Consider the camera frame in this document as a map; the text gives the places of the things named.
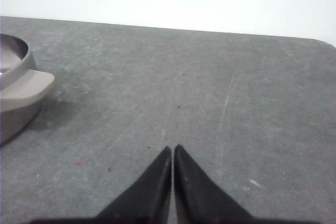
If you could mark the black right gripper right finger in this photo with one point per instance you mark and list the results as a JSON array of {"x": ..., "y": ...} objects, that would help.
[{"x": 198, "y": 198}]

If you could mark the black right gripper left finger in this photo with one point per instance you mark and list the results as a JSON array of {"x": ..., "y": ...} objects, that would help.
[{"x": 147, "y": 200}]

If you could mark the stainless steel steamer pot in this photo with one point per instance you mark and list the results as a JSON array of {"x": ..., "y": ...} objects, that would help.
[{"x": 23, "y": 86}]

